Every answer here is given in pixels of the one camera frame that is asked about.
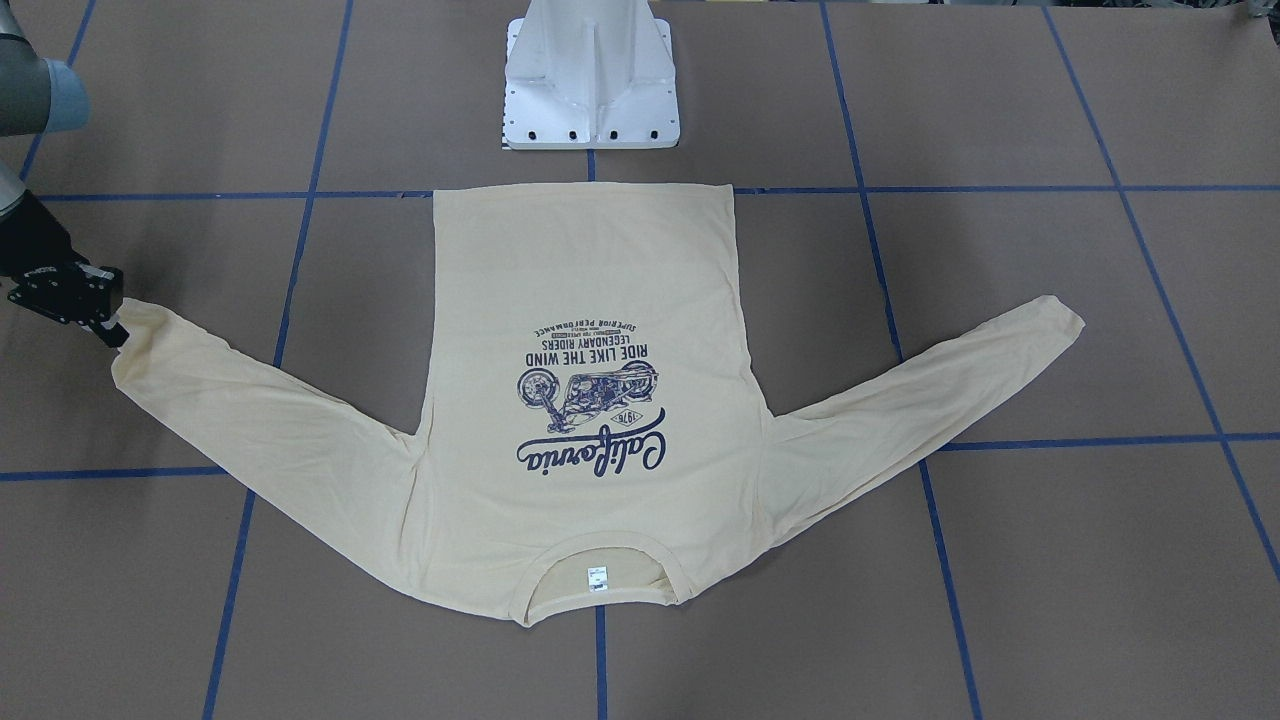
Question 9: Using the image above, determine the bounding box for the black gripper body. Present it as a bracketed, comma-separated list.
[8, 263, 125, 327]

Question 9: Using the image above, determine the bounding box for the cream long-sleeve printed shirt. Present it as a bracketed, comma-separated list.
[111, 182, 1085, 626]

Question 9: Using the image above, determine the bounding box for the brown table cover mat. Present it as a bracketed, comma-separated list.
[3, 1, 1277, 719]

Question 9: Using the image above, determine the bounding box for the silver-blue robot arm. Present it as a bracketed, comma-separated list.
[1, 1, 129, 348]

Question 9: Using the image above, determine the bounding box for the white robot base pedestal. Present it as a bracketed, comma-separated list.
[502, 1, 682, 151]

